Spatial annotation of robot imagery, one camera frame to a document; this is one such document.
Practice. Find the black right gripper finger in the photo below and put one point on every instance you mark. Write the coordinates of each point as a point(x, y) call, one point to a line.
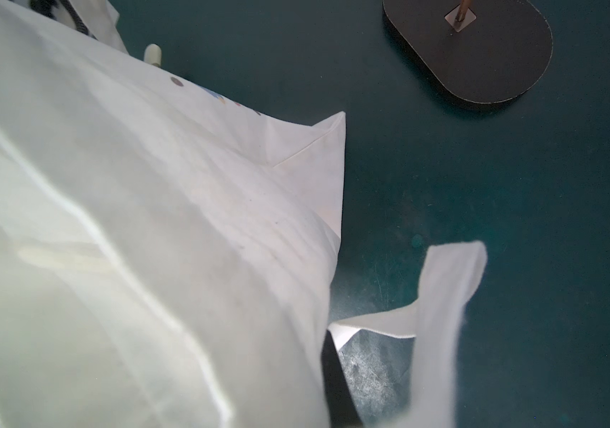
point(341, 408)

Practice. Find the olive green utility knife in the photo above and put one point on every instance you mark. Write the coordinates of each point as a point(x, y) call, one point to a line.
point(153, 55)

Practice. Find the white printed canvas tote bag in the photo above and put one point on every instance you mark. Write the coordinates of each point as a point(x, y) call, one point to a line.
point(166, 254)

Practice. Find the green table mat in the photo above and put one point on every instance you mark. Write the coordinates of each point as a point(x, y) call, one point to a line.
point(530, 180)

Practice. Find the bronze scroll hanger stand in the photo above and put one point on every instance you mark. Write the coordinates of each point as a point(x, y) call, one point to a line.
point(478, 53)

